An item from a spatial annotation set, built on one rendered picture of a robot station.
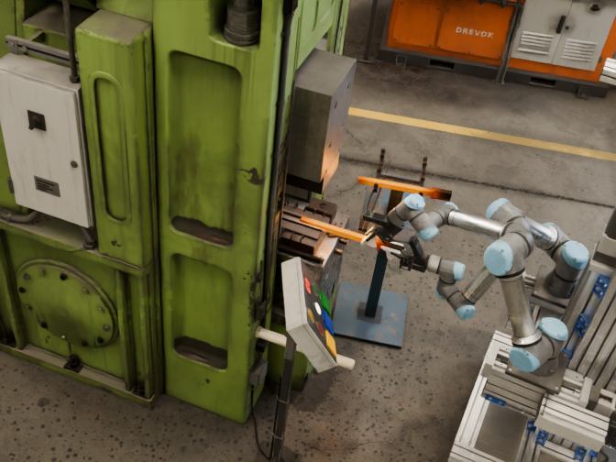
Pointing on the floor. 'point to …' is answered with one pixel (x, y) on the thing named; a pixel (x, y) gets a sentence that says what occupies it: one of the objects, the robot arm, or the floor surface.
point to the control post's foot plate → (280, 456)
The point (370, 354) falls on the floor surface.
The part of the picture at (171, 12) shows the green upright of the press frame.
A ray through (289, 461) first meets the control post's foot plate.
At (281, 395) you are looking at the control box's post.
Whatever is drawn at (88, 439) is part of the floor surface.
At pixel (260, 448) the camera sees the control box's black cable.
